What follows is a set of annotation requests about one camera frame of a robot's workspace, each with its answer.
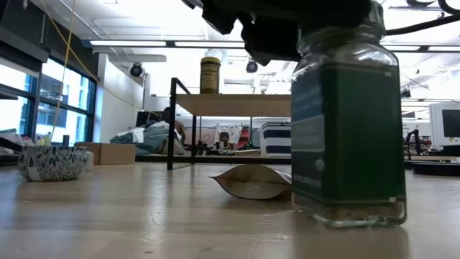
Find brown spice pouch with window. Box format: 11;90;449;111
210;163;293;201

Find wooden shelf black metal legs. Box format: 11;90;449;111
166;76;293;171

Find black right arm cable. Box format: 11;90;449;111
384;0;460;37

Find yellow lid spice jar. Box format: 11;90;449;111
199;56;222;96

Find black ceiling track fixture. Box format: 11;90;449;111
387;4;449;19

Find ceiling light rail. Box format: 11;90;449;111
81;38;460;52

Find person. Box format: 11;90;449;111
160;106;188;145

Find green lid glass spice jar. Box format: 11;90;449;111
289;0;409;229

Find leaf pattern ceramic bowl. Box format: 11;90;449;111
17;145;89;183

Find pile of cloth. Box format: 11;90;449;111
109;120;187;156

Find large window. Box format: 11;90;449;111
0;57;98;147

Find black computer monitor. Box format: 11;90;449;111
135;110;162;127
441;109;460;138

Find brown cardboard box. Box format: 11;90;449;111
74;142;137;165

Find yellow hanging cable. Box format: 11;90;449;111
39;0;100;143

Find white navy striped bin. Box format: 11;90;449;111
259;121;293;156

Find white printed bag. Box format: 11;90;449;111
214;124;244;149

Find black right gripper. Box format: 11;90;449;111
181;0;373;68

